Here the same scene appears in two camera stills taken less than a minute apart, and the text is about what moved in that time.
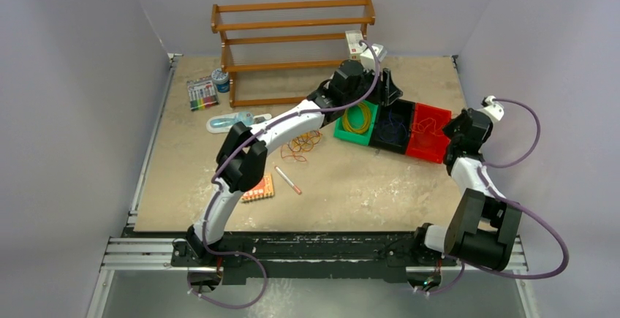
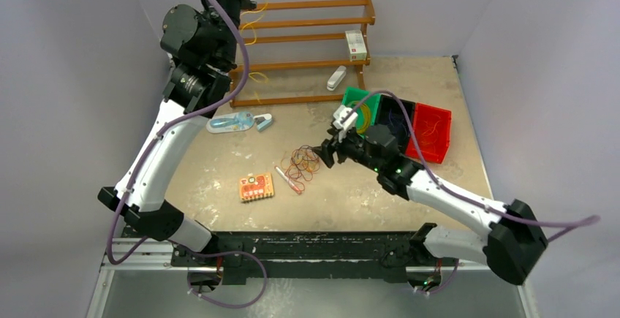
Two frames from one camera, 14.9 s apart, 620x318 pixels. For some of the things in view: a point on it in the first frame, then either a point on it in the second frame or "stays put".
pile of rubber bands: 310,138 to 304,161
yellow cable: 305,142 to 252,43
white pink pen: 297,189 stays put
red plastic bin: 428,140 stays put
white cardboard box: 353,38 stays put
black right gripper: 447,129 to 330,148
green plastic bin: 355,124 stays put
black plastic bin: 393,126 stays put
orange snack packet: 265,189 stays put
